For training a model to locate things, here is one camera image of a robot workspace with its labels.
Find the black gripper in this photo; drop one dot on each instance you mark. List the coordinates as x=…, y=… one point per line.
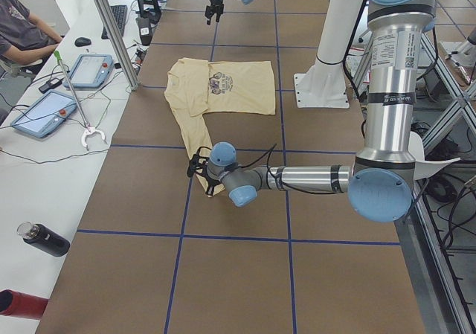
x=215, y=0

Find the cream long-sleeve printed shirt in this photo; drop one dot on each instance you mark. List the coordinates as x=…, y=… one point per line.
x=197, y=87

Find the black keyboard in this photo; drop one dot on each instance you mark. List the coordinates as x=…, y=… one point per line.
x=119, y=13

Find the far blue teach pendant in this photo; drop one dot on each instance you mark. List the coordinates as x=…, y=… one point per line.
x=90, y=71

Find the blue teach pendant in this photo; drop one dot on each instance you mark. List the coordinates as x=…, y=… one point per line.
x=90, y=71
x=45, y=115

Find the black computer mouse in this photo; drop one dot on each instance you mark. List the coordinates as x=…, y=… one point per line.
x=82, y=41

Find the reacher grabber tool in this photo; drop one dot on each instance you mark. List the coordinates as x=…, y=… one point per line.
x=89, y=129

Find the seated person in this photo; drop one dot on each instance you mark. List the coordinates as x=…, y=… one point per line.
x=25, y=38

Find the near blue teach pendant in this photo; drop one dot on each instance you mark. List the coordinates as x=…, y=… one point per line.
x=45, y=115

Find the black water bottle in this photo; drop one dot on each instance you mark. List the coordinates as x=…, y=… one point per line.
x=43, y=238

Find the red cylinder bottle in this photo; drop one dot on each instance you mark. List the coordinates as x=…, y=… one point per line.
x=21, y=305

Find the aluminium frame post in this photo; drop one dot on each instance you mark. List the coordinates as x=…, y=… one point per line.
x=116, y=40

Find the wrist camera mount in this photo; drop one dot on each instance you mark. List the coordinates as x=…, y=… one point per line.
x=198, y=165

